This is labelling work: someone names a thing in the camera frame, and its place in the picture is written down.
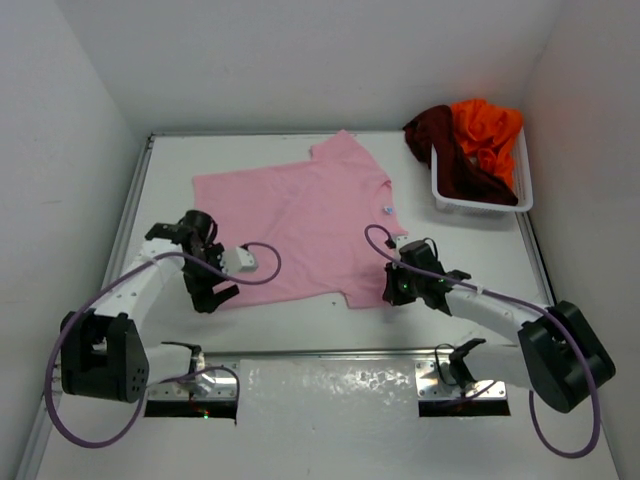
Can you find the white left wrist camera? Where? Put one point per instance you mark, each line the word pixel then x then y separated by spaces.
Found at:
pixel 237 260

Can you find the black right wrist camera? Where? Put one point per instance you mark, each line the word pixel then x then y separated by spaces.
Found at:
pixel 422 254

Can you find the white plastic basket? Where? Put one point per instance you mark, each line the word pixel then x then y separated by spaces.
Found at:
pixel 521 181

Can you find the dark red t-shirt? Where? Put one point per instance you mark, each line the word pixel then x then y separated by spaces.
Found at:
pixel 457 176

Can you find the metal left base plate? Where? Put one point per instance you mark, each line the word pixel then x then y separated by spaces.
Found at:
pixel 215 385

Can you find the pink t-shirt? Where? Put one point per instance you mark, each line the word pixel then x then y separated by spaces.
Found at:
pixel 314 213

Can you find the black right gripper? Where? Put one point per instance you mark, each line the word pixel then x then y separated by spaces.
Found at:
pixel 390 294

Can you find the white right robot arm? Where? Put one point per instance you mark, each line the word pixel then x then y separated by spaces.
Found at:
pixel 552 350

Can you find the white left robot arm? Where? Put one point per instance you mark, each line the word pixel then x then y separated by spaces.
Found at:
pixel 103 355

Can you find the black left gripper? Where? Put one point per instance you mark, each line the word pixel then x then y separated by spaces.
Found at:
pixel 203 296

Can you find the orange t-shirt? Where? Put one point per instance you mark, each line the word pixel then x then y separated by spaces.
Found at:
pixel 488 133

